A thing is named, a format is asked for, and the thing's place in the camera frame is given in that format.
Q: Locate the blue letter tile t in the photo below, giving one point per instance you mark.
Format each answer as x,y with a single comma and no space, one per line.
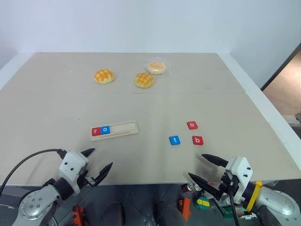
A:
174,140

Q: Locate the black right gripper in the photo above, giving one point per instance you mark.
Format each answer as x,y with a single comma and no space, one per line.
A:
227,184

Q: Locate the orange plastic object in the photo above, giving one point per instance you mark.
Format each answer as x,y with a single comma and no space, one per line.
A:
185,208

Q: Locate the green and white box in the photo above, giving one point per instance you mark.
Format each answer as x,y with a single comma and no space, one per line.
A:
227,210

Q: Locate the orange and black tool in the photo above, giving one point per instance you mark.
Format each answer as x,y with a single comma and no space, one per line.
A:
77,215

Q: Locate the pineapple bun bread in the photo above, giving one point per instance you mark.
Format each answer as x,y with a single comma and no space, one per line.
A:
104,76
144,80

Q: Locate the red letter tile r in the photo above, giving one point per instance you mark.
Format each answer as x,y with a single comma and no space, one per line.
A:
96,131

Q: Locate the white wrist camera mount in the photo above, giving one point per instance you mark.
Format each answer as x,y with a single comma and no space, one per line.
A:
240,170
71,166

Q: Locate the wooden letter tray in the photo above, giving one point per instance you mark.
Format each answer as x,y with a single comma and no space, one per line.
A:
123,128

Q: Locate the yellow band on right wrist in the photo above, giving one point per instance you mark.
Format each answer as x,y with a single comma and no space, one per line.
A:
254,195

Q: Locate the brown wooden door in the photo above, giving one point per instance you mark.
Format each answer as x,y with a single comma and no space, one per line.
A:
285,77

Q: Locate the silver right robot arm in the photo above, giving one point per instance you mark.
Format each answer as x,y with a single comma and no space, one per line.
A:
275,200

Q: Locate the dark rounded shape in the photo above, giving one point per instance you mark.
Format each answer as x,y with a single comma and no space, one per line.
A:
168,214

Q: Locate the blue letter tile o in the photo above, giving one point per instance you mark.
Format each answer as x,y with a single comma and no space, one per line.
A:
105,130

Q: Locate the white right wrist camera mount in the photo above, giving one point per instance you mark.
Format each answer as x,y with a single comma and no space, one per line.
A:
240,170

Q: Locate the red letter tile b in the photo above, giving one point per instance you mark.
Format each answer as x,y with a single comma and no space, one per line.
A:
197,140

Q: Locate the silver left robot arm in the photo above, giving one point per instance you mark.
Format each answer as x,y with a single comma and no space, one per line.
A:
35,203

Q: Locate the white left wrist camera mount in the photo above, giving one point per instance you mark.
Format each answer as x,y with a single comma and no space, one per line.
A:
71,166

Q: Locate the green box with yellow part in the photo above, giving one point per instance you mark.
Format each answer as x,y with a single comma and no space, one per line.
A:
202,203

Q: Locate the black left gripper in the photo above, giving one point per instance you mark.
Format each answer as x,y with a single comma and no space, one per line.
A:
88,180

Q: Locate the red letter tile o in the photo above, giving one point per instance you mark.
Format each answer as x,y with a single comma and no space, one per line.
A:
192,125

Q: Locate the drink cans under table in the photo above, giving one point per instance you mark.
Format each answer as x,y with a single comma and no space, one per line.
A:
193,187

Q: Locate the plastic wrapped round bread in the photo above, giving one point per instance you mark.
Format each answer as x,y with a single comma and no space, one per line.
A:
156,67

